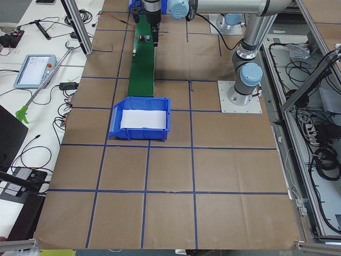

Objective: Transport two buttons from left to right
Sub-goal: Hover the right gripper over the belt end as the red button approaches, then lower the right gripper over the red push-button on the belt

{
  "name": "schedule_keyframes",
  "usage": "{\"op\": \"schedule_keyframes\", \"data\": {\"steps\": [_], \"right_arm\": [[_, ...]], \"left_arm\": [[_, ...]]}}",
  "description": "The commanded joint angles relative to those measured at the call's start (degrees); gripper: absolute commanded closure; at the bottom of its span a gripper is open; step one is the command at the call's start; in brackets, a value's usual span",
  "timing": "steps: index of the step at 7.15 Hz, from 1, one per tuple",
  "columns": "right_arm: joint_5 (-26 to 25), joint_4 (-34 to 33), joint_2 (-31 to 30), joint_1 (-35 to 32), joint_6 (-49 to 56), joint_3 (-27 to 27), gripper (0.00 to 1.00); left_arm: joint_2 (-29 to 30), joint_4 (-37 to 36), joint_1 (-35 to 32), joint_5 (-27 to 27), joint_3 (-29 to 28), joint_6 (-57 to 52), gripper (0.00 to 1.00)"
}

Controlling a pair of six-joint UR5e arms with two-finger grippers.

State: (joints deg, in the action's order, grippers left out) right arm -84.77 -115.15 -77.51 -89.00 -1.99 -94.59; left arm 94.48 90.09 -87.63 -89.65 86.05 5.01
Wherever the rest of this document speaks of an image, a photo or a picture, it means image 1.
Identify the black power adapter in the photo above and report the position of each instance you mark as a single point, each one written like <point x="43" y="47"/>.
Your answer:
<point x="63" y="86"/>

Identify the aluminium frame post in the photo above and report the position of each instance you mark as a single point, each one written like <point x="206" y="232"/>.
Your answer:
<point x="73" y="14"/>

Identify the white foam pad left bin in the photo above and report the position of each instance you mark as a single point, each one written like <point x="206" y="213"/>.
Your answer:
<point x="151" y="119"/>

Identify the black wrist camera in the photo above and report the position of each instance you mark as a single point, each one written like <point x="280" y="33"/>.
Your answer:
<point x="137" y="11"/>

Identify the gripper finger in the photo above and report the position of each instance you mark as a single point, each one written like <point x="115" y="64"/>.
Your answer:
<point x="155" y="34"/>

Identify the green conveyor belt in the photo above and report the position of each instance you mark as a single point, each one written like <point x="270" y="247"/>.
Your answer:
<point x="142" y="75"/>

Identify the right blue plastic bin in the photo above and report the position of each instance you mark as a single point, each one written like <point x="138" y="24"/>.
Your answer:
<point x="133" y="3"/>

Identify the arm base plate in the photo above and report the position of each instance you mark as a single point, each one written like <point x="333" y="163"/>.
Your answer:
<point x="218" y="24"/>
<point x="233" y="103"/>

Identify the red mushroom push button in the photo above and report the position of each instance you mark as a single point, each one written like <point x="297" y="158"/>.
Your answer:
<point x="144" y="38"/>

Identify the silver reacher grabber tool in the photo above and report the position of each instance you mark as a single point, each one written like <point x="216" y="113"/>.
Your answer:
<point x="21" y="114"/>

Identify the teach pendant tablet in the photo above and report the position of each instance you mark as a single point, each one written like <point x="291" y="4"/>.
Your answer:
<point x="34" y="70"/>

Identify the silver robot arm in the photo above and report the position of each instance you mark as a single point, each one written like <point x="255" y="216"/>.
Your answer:
<point x="207" y="40"/>
<point x="229" y="24"/>

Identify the blue plastic bin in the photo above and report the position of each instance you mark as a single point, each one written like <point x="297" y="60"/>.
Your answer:
<point x="133" y="3"/>
<point x="140" y="103"/>

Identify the left blue plastic bin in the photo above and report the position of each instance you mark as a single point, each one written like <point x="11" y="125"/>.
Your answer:
<point x="140" y="103"/>

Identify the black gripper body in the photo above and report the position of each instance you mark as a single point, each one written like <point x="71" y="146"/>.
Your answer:
<point x="153" y="16"/>

